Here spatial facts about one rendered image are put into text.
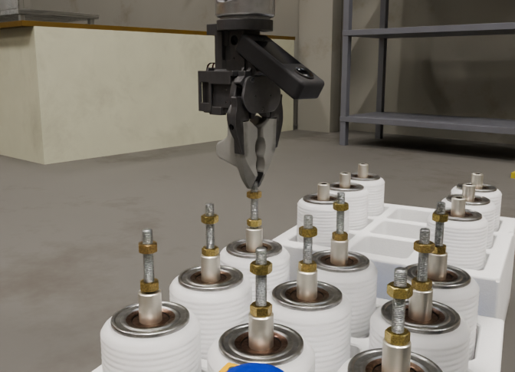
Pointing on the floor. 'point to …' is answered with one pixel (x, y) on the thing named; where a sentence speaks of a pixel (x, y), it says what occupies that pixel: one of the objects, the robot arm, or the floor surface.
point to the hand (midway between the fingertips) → (257, 179)
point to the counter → (106, 90)
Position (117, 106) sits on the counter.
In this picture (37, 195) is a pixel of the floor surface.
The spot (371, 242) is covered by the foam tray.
